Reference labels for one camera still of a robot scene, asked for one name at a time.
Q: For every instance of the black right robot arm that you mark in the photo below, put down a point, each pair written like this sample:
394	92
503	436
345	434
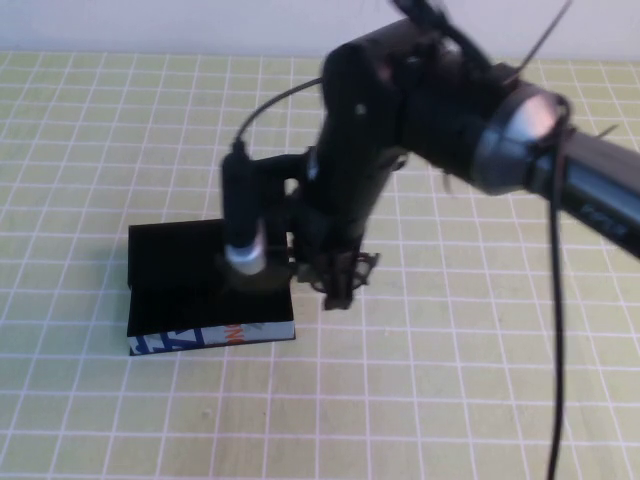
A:
440	125

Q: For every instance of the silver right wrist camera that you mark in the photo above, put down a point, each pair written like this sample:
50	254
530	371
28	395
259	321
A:
240	200

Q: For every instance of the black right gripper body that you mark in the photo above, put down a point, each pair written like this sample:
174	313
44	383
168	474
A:
340	210

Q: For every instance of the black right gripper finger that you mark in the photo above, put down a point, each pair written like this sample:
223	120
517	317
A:
310	270
342	285

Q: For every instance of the black glasses case printed sides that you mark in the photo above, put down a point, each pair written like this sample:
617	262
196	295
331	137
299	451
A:
175	280

